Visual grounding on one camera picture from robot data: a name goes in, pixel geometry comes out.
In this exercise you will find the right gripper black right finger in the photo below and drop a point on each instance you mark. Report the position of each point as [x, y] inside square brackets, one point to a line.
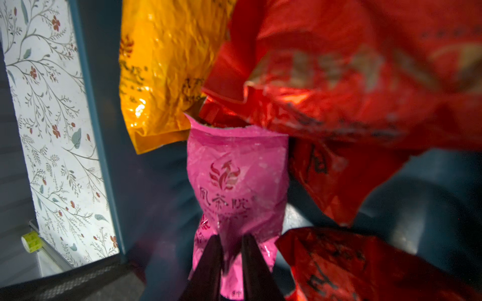
[257, 279]

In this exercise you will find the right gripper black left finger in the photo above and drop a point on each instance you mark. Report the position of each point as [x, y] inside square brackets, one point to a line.
[205, 282]

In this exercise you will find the red tea bag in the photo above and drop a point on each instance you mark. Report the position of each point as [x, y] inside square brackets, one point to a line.
[359, 85]
[329, 264]

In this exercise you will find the teal storage box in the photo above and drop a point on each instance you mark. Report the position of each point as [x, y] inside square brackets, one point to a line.
[430, 208]

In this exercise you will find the yellow tape roll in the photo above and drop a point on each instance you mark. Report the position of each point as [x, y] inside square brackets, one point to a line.
[32, 242]

